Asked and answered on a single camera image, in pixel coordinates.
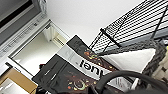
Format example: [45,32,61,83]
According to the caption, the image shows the dark Huel bag white band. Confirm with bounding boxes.
[32,34,134,94]

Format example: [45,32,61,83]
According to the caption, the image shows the black wire shelf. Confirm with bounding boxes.
[89,0,168,56]

